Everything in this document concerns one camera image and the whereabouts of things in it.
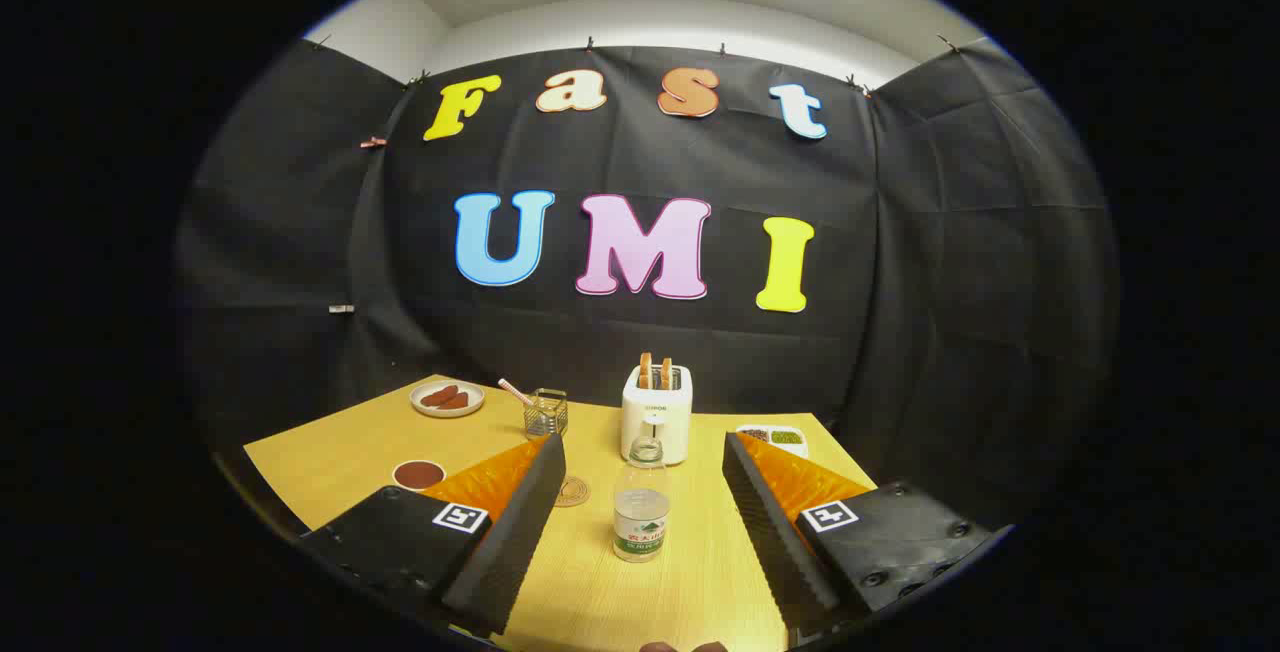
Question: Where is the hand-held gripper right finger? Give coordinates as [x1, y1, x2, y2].
[721, 431, 992, 635]

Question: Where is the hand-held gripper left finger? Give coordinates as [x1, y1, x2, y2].
[300, 434, 568, 637]

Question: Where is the cream cup with wooden handle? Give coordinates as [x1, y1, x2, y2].
[392, 459, 447, 492]

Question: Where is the clear plastic juice bottle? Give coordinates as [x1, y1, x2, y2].
[613, 436, 670, 564]

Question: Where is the white divided dish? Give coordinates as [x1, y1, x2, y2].
[736, 424, 809, 460]

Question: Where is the small round white plate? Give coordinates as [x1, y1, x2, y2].
[410, 380, 486, 419]

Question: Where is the white toaster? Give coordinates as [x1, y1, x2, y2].
[621, 364, 693, 466]

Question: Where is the wooden table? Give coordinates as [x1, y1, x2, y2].
[243, 374, 879, 652]

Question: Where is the black backdrop cloth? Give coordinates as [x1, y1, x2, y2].
[175, 37, 1121, 533]

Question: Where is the wire mesh holder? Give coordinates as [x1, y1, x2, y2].
[523, 388, 569, 439]

